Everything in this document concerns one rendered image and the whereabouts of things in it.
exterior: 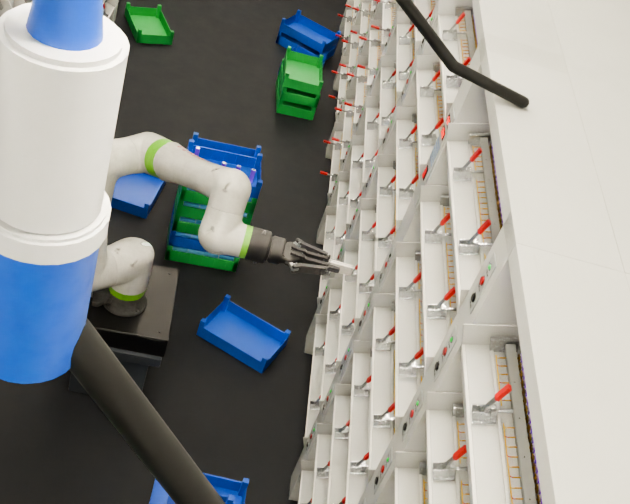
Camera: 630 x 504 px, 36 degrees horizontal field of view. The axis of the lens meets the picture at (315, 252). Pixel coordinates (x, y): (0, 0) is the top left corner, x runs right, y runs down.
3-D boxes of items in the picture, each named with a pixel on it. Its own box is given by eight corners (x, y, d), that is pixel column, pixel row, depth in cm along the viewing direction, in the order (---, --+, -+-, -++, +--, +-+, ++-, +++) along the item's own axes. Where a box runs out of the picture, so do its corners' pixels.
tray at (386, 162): (374, 296, 278) (374, 271, 272) (377, 177, 325) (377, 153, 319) (444, 297, 276) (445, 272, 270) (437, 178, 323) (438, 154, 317)
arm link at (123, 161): (56, 281, 306) (69, 135, 276) (102, 269, 315) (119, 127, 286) (75, 305, 298) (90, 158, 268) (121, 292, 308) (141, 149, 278)
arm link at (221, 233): (194, 244, 267) (192, 251, 256) (206, 201, 265) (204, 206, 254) (243, 258, 268) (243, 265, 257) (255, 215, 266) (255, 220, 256)
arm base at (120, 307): (63, 304, 315) (65, 291, 311) (73, 275, 326) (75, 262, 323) (142, 321, 319) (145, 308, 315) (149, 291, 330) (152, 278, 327)
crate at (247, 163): (182, 184, 373) (186, 168, 368) (185, 154, 388) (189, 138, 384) (257, 199, 379) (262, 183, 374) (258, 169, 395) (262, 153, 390)
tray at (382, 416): (368, 495, 224) (368, 457, 215) (373, 318, 271) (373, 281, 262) (456, 498, 222) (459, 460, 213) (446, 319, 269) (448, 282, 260)
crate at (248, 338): (196, 334, 371) (200, 320, 366) (223, 307, 386) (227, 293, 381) (261, 374, 365) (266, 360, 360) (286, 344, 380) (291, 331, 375)
